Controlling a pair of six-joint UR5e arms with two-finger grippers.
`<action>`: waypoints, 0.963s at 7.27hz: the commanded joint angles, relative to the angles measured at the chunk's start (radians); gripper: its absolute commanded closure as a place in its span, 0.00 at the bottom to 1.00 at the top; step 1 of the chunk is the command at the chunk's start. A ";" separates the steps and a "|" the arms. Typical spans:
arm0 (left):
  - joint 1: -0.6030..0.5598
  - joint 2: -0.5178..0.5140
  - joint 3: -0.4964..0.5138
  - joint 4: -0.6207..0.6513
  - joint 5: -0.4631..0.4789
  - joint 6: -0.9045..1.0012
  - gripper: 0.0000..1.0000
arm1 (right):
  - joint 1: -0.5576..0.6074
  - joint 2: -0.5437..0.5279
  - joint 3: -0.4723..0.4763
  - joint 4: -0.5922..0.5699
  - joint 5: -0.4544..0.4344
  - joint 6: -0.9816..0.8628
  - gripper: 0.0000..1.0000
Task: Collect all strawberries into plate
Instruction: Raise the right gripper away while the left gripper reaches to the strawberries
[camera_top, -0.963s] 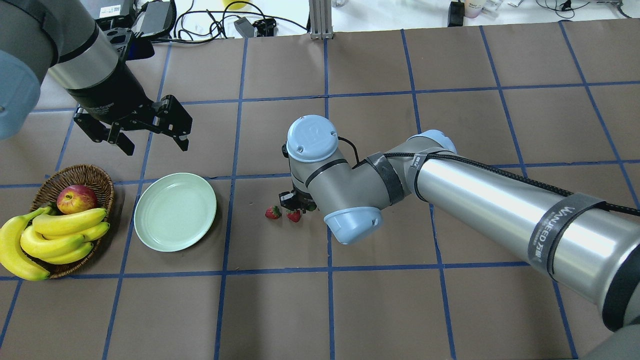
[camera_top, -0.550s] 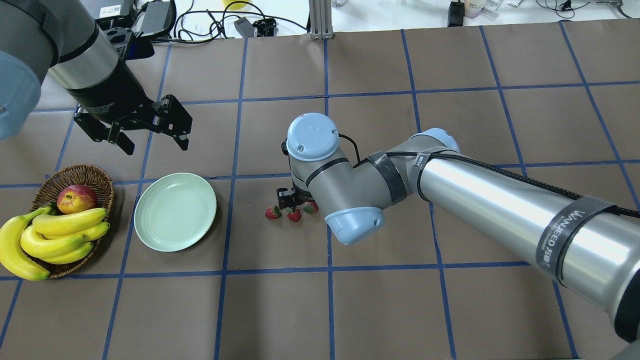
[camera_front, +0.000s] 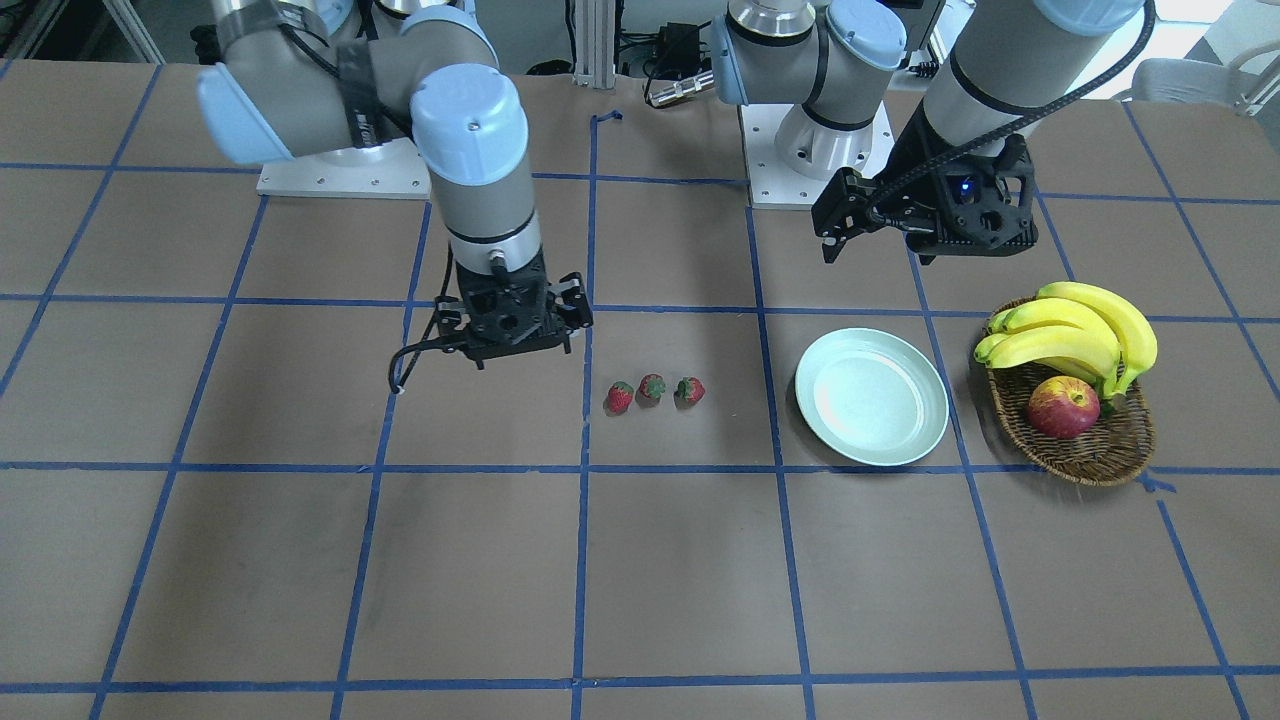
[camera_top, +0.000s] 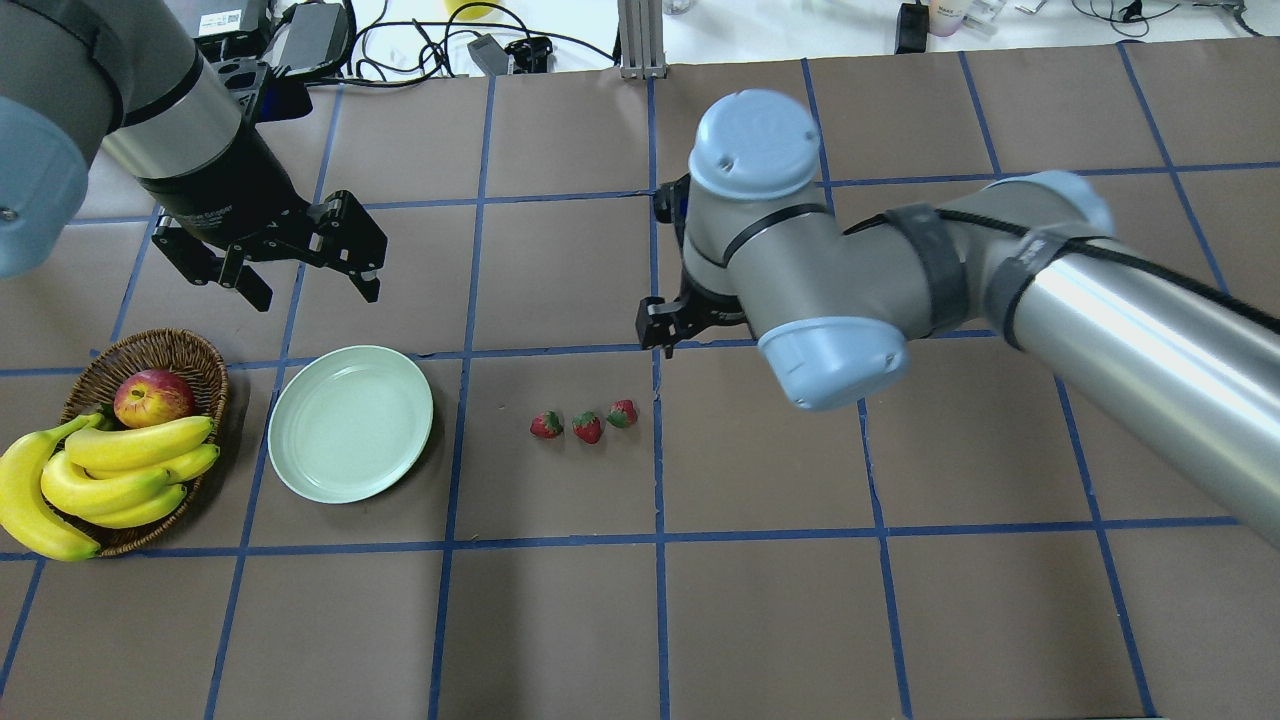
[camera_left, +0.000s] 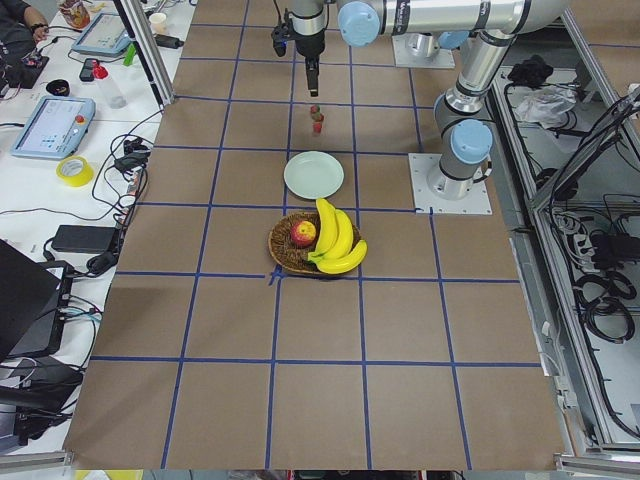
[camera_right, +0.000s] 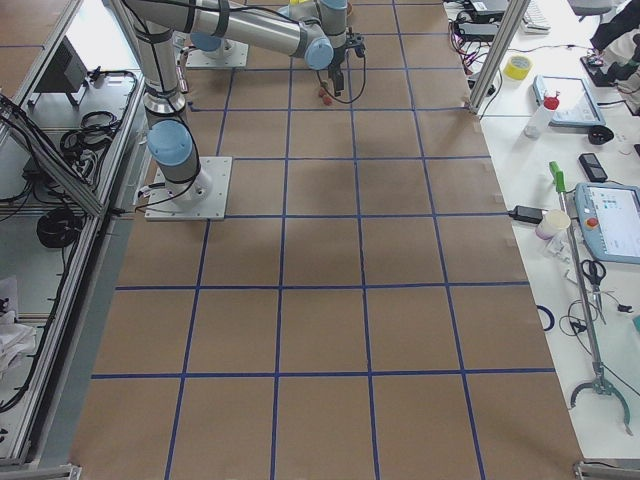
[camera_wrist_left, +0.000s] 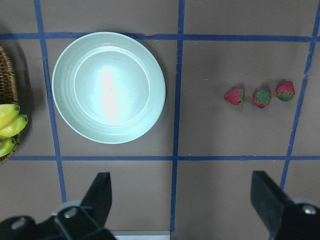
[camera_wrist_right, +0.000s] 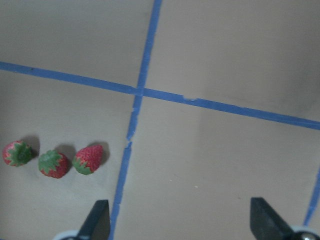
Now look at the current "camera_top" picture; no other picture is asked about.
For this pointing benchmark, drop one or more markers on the wicker basket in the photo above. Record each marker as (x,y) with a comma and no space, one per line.
(197,362)

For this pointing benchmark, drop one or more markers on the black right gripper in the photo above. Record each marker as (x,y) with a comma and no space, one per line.
(664,322)

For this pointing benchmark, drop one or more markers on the red apple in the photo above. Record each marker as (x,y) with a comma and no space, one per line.
(153,397)

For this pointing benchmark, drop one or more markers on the aluminium frame post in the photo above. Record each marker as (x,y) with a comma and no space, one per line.
(640,40)

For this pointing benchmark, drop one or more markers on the black power adapter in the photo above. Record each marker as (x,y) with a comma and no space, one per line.
(312,40)

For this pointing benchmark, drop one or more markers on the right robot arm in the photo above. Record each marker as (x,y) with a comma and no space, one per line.
(1192,372)

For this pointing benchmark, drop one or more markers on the yellow banana bunch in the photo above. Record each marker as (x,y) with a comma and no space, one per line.
(60,483)

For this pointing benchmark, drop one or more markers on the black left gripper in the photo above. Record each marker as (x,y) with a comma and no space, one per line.
(222,203)

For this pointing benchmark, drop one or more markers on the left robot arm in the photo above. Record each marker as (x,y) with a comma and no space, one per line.
(127,78)

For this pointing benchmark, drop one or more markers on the strawberry moved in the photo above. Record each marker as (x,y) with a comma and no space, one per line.
(587,426)
(622,413)
(547,425)

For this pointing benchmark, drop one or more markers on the light green plate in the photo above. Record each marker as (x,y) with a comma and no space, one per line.
(350,424)

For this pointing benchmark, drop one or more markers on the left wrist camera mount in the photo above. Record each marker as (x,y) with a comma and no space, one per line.
(262,92)

